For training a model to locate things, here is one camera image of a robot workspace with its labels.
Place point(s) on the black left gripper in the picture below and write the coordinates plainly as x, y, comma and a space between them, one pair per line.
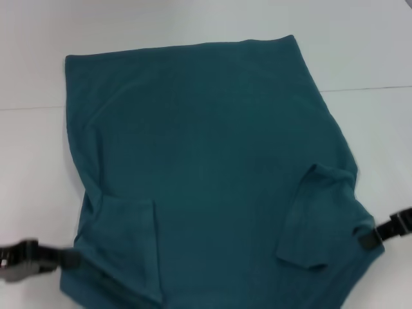
22, 260

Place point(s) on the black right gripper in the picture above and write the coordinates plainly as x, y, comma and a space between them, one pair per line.
397, 225

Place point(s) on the teal blue t-shirt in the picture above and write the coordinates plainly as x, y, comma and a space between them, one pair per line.
209, 161

